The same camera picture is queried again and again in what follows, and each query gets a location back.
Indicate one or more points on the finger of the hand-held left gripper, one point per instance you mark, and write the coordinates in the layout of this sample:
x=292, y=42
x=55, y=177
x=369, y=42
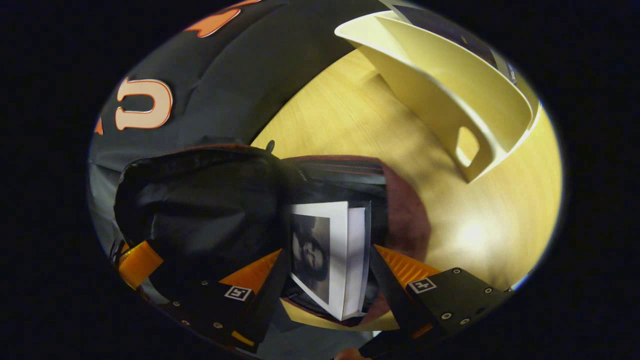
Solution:
x=140, y=262

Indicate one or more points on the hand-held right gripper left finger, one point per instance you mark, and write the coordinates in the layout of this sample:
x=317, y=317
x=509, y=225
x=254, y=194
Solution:
x=270, y=295

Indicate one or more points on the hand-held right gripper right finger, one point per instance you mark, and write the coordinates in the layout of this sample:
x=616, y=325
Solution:
x=395, y=295

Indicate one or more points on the white portrait cover book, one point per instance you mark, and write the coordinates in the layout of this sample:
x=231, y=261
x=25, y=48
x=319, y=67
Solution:
x=340, y=260

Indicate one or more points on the dark red schoolbag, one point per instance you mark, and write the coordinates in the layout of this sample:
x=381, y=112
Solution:
x=200, y=210

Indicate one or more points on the white plastic bookshelf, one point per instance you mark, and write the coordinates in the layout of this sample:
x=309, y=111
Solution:
x=450, y=95

